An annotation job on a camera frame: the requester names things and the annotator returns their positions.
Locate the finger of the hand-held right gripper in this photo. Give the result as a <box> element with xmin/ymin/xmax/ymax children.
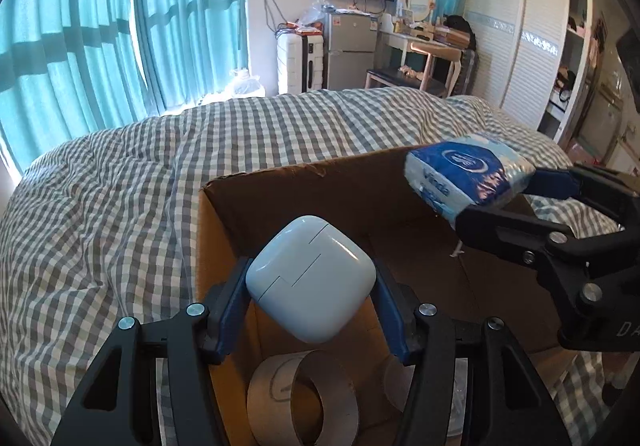
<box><xmin>523</xmin><ymin>164</ymin><xmax>640</xmax><ymax>227</ymax></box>
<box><xmin>454</xmin><ymin>202</ymin><xmax>593</xmax><ymax>327</ymax></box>

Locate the clear plastic bag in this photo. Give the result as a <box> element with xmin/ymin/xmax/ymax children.
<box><xmin>228</xmin><ymin>68</ymin><xmax>267</xmax><ymax>99</ymax></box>

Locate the blue tissue pack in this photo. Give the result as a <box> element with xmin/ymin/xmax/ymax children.
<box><xmin>404</xmin><ymin>133</ymin><xmax>536</xmax><ymax>228</ymax></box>

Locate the wooden chair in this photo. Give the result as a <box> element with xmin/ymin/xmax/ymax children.
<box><xmin>364</xmin><ymin>40</ymin><xmax>464</xmax><ymax>99</ymax></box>

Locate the cardboard box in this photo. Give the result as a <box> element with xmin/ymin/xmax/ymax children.
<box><xmin>196</xmin><ymin>144</ymin><xmax>581</xmax><ymax>446</ymax></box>

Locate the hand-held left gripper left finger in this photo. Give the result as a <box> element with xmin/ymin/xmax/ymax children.
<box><xmin>51</xmin><ymin>256</ymin><xmax>256</xmax><ymax>446</ymax></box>

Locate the white earbuds case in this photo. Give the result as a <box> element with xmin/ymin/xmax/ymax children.
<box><xmin>245</xmin><ymin>215</ymin><xmax>377</xmax><ymax>343</ymax></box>

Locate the white vanity desk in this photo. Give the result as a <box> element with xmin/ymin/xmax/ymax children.
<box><xmin>374</xmin><ymin>24</ymin><xmax>467</xmax><ymax>76</ymax></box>

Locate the white wardrobe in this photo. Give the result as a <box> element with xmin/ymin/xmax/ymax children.
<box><xmin>462</xmin><ymin>0</ymin><xmax>601</xmax><ymax>141</ymax></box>

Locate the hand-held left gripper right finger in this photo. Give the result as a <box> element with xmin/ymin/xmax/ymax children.
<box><xmin>372</xmin><ymin>265</ymin><xmax>572</xmax><ymax>446</ymax></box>

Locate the black bag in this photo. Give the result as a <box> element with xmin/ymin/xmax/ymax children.
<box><xmin>443</xmin><ymin>14</ymin><xmax>477</xmax><ymax>51</ymax></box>

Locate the cardboard tape roll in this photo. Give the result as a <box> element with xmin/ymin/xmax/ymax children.
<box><xmin>247</xmin><ymin>350</ymin><xmax>362</xmax><ymax>446</ymax></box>

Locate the silver mini fridge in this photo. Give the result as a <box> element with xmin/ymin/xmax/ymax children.
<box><xmin>323</xmin><ymin>8</ymin><xmax>379</xmax><ymax>90</ymax></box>

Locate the white suitcase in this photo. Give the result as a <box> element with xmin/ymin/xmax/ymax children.
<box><xmin>276</xmin><ymin>30</ymin><xmax>326</xmax><ymax>95</ymax></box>

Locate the grey checkered blanket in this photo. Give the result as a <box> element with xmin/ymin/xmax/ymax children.
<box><xmin>0</xmin><ymin>88</ymin><xmax>623</xmax><ymax>446</ymax></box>

